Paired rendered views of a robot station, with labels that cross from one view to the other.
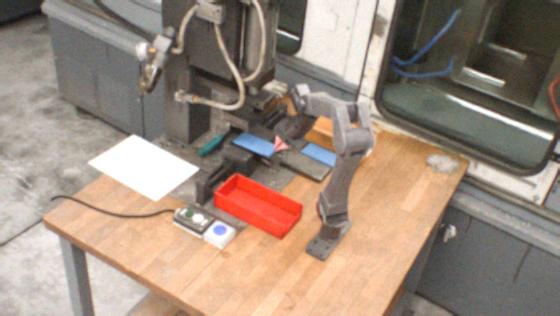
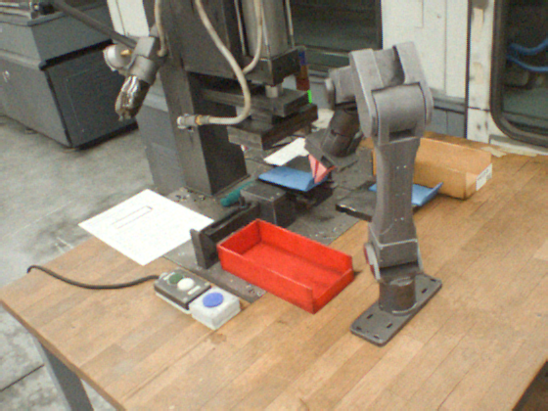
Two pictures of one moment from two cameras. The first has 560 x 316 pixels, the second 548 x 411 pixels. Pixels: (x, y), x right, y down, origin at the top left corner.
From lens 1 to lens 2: 0.78 m
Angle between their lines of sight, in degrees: 19
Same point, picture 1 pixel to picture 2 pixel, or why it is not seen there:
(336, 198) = (389, 232)
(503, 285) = not seen: outside the picture
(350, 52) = (447, 51)
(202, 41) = (190, 29)
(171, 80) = (173, 103)
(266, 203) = (301, 261)
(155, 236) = (124, 313)
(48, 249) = not seen: hidden behind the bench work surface
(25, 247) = not seen: hidden behind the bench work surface
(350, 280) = (427, 380)
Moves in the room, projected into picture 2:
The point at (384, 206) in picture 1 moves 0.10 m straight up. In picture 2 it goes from (503, 256) to (507, 211)
